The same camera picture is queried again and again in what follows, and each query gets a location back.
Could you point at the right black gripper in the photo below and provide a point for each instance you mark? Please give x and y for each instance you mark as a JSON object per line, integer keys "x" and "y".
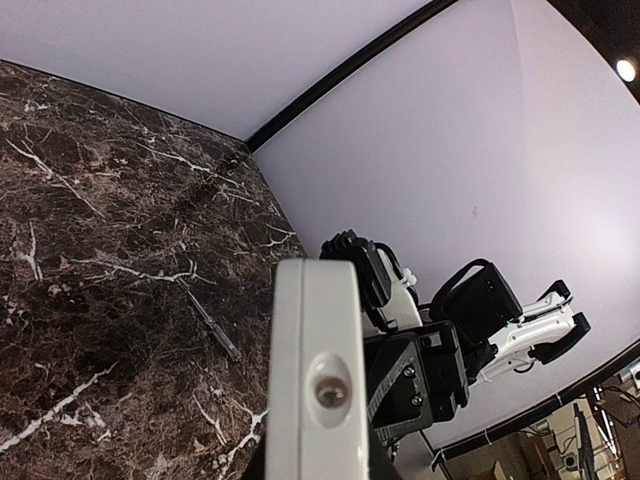
{"x": 414, "y": 378}

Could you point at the white remote green buttons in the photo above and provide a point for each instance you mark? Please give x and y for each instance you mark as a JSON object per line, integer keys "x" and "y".
{"x": 317, "y": 426}

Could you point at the clear pen screwdriver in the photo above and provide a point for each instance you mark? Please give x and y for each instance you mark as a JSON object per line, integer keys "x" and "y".
{"x": 220, "y": 335}

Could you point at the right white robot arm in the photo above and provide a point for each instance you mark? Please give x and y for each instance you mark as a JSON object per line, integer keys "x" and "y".
{"x": 496, "y": 333}

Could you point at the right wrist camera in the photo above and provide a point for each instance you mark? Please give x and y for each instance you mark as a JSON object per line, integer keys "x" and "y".
{"x": 387, "y": 293}

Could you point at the right black frame post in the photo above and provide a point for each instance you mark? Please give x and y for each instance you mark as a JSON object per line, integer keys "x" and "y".
{"x": 344, "y": 70}

